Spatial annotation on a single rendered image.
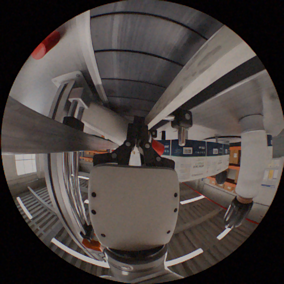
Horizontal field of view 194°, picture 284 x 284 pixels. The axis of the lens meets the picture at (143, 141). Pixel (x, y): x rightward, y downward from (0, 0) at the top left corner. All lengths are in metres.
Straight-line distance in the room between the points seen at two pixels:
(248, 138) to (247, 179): 0.09
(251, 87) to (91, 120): 0.24
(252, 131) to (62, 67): 0.39
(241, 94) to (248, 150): 0.13
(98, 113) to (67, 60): 0.12
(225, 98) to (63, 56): 0.26
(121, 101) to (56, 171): 0.17
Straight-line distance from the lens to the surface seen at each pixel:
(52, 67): 0.22
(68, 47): 0.17
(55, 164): 0.18
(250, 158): 0.24
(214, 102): 0.16
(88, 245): 0.24
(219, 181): 0.65
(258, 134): 0.25
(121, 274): 0.16
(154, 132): 0.27
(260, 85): 0.16
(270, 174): 4.27
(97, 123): 0.15
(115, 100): 0.15
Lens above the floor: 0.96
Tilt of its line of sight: 5 degrees down
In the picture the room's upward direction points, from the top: 177 degrees counter-clockwise
